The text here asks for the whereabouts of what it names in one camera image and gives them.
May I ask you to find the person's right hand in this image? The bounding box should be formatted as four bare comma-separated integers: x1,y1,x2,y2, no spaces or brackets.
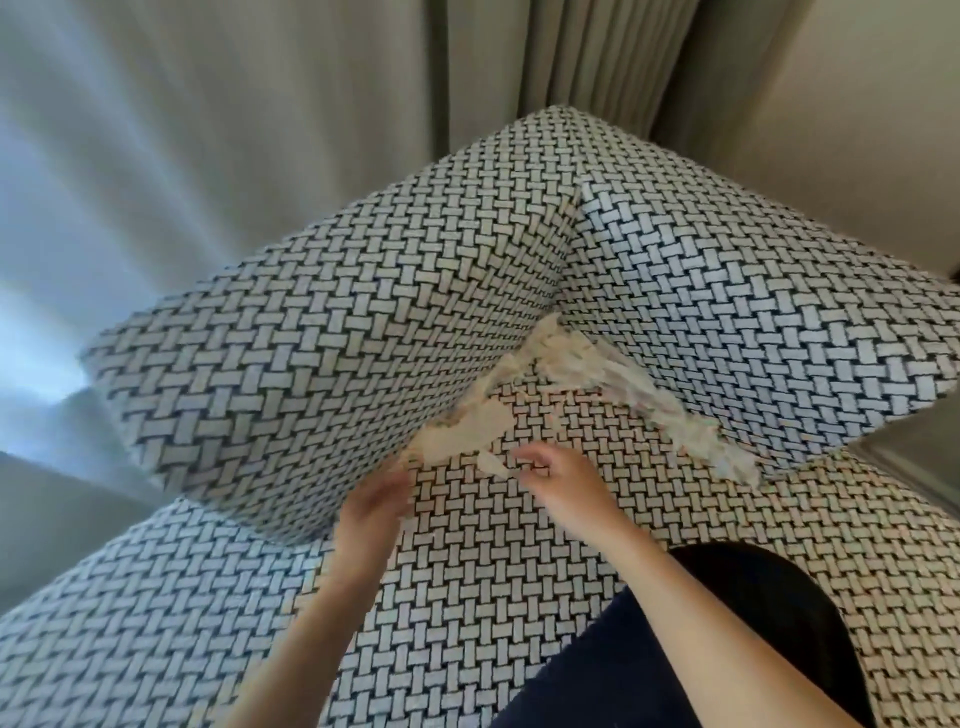
513,441,633,543

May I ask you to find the person's left hand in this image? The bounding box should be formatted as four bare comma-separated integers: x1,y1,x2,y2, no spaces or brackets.
332,450,415,580

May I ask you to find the white peeled upholstery flake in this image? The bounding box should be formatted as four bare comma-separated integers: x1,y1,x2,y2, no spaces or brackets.
475,447,528,479

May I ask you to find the person's right forearm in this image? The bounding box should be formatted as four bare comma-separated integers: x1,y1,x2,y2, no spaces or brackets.
592,516,865,728

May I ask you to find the person's left forearm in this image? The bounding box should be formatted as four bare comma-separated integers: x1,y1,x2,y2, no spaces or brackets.
216,553,393,728

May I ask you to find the woven patterned sofa seat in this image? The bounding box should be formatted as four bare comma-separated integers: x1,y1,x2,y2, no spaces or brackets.
0,365,960,728

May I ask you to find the long woven patterned back cushion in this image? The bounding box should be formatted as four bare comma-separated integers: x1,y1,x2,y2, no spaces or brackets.
78,105,588,546

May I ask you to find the dark blue garment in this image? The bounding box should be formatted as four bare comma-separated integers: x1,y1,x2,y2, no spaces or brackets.
491,583,710,728

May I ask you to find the short woven patterned back cushion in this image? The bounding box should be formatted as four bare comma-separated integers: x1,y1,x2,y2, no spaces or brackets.
553,177,960,489

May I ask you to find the sheer pale curtain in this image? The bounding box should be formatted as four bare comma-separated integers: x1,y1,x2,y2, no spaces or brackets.
0,0,454,502

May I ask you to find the grey pleated drape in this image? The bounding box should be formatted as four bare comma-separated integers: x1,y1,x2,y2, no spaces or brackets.
427,0,820,175

